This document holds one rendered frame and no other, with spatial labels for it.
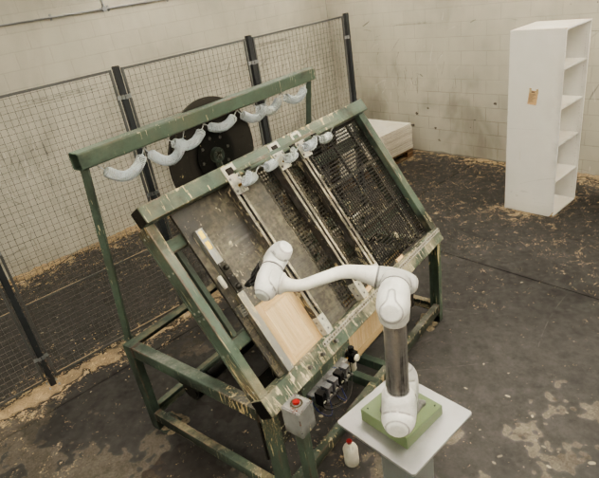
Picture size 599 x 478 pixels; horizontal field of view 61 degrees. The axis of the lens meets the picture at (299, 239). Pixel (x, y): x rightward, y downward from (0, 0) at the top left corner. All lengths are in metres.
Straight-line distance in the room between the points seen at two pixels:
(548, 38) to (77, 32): 5.45
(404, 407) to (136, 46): 6.31
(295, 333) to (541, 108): 4.10
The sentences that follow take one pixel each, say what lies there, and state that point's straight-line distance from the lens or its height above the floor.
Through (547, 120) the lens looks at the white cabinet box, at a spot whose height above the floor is 1.12.
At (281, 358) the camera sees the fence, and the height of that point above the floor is 0.97.
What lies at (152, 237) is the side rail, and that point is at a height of 1.78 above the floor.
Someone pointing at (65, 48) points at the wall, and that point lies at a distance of 7.38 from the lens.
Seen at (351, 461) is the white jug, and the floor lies 0.06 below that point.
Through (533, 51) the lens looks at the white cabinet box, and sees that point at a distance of 6.19.
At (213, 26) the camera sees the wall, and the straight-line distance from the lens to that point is 8.35.
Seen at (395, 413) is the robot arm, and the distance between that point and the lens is 2.48.
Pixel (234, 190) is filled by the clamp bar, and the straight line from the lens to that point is 3.06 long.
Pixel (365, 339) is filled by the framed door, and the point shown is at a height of 0.34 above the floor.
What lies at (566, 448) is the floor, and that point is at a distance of 3.87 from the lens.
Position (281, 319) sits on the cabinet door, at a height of 1.10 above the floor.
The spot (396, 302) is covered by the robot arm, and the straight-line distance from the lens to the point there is 2.12.
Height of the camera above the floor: 2.85
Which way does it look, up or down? 26 degrees down
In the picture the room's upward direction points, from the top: 10 degrees counter-clockwise
